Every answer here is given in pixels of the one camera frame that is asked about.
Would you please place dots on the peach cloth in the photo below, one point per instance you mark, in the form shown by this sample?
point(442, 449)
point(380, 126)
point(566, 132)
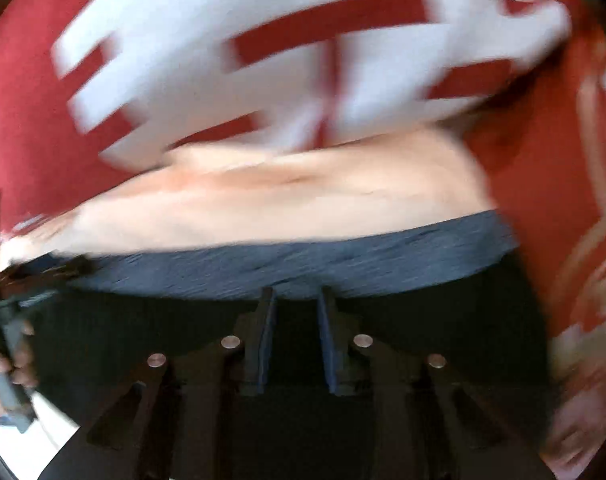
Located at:
point(283, 195)

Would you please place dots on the black pants with blue waistband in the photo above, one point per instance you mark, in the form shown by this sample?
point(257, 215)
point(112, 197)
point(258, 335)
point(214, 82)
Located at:
point(433, 310)

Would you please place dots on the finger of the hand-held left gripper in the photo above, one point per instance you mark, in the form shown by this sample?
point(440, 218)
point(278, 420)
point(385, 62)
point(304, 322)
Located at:
point(48, 272)

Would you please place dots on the red printed blanket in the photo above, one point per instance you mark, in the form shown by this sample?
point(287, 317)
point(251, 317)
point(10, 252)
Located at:
point(33, 110)

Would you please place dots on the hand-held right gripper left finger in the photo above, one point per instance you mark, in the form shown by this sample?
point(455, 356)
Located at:
point(266, 345)

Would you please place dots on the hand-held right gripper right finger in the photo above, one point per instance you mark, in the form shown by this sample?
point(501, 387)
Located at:
point(327, 345)

